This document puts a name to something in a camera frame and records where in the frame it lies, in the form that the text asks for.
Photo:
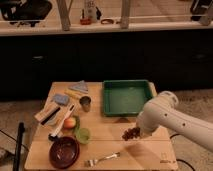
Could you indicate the small green cup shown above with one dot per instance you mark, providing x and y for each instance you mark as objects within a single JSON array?
[{"x": 83, "y": 135}]

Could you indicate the black pole stand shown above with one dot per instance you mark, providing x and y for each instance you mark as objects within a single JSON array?
[{"x": 16, "y": 161}]

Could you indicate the red yellow apple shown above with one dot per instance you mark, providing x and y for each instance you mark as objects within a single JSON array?
[{"x": 70, "y": 123}]

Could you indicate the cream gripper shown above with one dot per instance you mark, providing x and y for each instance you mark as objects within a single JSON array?
[{"x": 145, "y": 133}]

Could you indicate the yellow stick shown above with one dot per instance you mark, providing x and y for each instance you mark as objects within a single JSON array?
[{"x": 72, "y": 94}]

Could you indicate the silver metal fork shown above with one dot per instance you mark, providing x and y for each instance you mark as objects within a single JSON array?
[{"x": 93, "y": 162}]

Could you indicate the green leaf plate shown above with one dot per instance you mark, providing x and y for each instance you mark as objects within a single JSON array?
[{"x": 77, "y": 125}]

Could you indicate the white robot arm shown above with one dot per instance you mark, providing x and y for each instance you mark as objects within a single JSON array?
[{"x": 161, "y": 110}]

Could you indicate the white bottle on shelf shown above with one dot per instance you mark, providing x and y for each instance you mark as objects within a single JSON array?
[{"x": 90, "y": 10}]

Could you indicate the black office chair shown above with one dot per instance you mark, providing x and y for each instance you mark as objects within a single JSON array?
[{"x": 30, "y": 12}]

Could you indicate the small metal cup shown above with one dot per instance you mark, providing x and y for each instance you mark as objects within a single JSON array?
[{"x": 85, "y": 103}]

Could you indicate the dark red bowl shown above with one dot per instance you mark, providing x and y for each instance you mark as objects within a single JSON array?
[{"x": 64, "y": 152}]

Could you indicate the wooden block with black bar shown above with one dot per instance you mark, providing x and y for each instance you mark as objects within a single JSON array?
[{"x": 47, "y": 112}]

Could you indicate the green plastic tray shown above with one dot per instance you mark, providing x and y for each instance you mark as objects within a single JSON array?
[{"x": 125, "y": 98}]

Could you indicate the white handled black brush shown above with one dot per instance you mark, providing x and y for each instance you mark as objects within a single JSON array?
[{"x": 54, "y": 133}]

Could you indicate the orange ring object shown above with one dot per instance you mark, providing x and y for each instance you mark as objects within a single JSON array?
[{"x": 84, "y": 20}]

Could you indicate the grey triangular block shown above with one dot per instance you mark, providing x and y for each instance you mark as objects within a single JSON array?
[{"x": 80, "y": 86}]

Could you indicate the dark red grape bunch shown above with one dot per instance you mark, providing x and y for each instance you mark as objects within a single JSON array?
[{"x": 131, "y": 133}]

